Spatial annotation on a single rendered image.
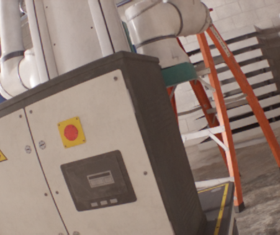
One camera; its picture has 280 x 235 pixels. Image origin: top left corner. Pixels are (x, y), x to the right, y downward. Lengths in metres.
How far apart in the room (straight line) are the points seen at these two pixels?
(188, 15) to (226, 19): 4.00
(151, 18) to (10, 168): 0.73
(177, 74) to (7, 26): 0.83
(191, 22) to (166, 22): 0.13
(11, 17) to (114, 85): 1.02
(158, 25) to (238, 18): 4.09
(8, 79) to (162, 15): 0.71
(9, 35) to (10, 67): 0.17
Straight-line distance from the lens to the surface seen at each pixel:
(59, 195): 0.91
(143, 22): 1.35
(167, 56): 1.31
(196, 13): 1.48
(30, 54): 1.53
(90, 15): 1.31
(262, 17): 5.34
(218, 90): 2.16
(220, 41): 2.37
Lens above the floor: 0.71
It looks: 1 degrees down
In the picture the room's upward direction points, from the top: 17 degrees counter-clockwise
